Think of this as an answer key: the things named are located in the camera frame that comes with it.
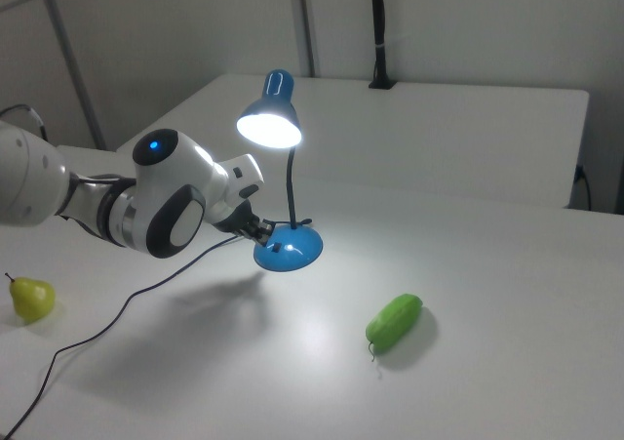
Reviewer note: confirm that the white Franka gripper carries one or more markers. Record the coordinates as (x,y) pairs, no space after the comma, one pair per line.
(239,220)

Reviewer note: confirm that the blue desk lamp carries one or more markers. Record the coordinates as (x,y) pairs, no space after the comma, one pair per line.
(287,250)

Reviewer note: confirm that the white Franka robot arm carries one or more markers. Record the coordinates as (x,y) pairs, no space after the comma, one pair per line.
(161,196)

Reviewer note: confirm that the green toy gourd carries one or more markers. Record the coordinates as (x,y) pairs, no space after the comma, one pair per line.
(395,323)

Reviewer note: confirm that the white adjoining table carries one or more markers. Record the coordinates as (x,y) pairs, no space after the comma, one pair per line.
(414,132)

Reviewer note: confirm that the green toy pear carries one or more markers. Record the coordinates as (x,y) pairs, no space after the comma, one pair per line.
(31,298)

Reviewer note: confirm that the grey wall frame post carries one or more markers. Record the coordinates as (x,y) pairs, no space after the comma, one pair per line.
(308,20)
(73,69)

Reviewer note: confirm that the black camera pole with clamp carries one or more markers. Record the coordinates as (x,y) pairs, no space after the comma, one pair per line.
(378,30)

